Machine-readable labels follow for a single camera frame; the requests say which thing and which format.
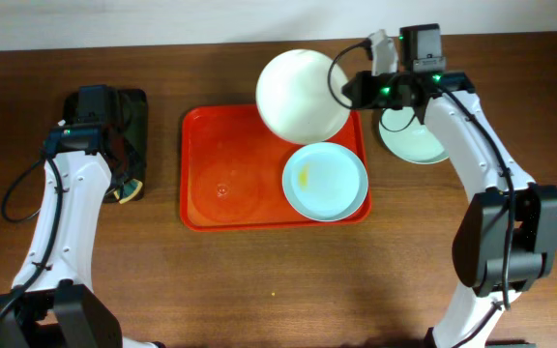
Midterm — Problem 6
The mint green plate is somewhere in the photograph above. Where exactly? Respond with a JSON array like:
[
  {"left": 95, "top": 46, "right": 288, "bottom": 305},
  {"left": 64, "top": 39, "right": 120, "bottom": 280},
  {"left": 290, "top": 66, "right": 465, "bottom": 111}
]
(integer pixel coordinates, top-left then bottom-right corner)
[{"left": 379, "top": 107, "right": 449, "bottom": 164}]

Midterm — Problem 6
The green yellow sponge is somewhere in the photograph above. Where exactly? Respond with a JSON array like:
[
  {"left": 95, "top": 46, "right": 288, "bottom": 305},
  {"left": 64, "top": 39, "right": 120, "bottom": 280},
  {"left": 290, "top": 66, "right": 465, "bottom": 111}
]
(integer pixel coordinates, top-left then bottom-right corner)
[{"left": 113, "top": 179, "right": 143, "bottom": 204}]

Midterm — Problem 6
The white plate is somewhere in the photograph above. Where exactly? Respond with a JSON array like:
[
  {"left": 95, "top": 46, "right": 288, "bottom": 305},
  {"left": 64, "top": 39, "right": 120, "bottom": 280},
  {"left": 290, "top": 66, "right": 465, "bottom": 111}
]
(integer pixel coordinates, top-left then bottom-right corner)
[{"left": 255, "top": 49, "right": 351, "bottom": 145}]

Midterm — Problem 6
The light blue plate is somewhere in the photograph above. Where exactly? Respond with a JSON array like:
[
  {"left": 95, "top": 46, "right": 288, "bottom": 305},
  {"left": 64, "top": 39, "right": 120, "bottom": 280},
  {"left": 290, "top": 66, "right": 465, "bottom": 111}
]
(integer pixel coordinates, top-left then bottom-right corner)
[{"left": 281, "top": 142, "right": 368, "bottom": 222}]

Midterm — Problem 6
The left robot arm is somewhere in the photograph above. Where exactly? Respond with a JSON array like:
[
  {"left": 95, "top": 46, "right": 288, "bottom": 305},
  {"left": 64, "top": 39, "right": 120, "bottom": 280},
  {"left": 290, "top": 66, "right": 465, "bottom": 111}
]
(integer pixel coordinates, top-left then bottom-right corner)
[{"left": 0, "top": 85, "right": 149, "bottom": 347}]

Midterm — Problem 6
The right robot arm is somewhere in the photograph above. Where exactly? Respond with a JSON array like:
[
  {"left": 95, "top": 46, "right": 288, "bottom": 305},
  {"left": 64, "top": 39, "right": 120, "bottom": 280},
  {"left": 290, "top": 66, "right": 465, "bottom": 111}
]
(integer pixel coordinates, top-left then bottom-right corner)
[{"left": 340, "top": 23, "right": 557, "bottom": 347}]

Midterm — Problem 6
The black rectangular tray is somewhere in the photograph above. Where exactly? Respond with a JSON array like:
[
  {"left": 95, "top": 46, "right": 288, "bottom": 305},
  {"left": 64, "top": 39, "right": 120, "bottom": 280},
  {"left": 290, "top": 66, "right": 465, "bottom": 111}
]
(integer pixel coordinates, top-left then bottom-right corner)
[{"left": 62, "top": 87, "right": 150, "bottom": 204}]

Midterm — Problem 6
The red plastic tray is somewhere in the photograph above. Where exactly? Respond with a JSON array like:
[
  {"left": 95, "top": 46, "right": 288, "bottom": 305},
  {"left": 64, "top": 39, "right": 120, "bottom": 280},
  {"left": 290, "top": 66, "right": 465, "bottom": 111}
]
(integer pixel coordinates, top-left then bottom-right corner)
[{"left": 180, "top": 104, "right": 371, "bottom": 232}]

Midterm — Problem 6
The black right camera cable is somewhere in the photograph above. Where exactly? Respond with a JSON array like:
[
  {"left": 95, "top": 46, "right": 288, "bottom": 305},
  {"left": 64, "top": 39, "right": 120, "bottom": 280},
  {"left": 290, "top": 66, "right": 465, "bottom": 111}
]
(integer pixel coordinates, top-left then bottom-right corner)
[{"left": 327, "top": 39, "right": 420, "bottom": 134}]

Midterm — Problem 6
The black camera cable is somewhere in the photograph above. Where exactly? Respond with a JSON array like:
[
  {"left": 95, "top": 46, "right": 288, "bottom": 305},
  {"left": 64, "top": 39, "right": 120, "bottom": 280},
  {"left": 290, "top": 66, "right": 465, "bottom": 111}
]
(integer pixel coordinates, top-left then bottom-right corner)
[
  {"left": 0, "top": 157, "right": 65, "bottom": 348},
  {"left": 327, "top": 39, "right": 420, "bottom": 134}
]

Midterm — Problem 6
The black left camera cable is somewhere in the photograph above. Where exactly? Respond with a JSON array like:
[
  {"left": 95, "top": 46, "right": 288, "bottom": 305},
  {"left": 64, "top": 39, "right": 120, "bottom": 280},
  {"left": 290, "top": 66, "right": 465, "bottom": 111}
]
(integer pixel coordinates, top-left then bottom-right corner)
[{"left": 0, "top": 157, "right": 65, "bottom": 348}]

